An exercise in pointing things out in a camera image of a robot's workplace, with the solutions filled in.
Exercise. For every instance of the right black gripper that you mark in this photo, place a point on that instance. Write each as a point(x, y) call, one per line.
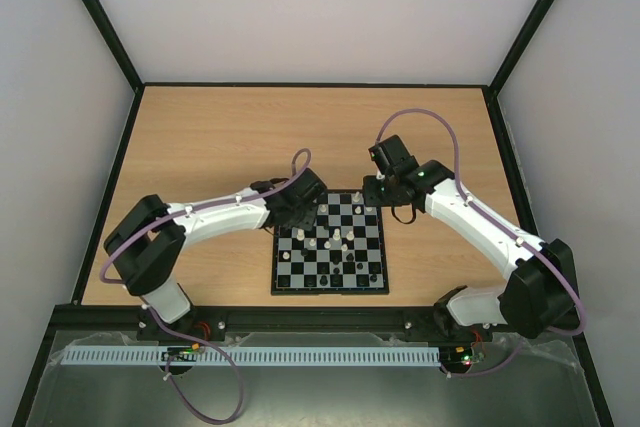
point(379, 192)

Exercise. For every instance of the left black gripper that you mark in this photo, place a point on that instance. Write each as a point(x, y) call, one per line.
point(308, 223)

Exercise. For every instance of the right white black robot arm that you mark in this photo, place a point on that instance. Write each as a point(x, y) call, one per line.
point(539, 275)

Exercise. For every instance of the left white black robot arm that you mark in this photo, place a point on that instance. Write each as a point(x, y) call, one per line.
point(146, 244)

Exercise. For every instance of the black and silver chessboard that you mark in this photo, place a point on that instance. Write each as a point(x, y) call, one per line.
point(333, 267)

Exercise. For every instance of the light blue cable duct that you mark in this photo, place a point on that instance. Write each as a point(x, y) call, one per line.
point(253, 356)

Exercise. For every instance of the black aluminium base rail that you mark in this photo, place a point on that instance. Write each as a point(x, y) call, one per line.
point(215, 323)

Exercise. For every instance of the black frame posts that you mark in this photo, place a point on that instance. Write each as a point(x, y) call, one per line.
point(515, 181)

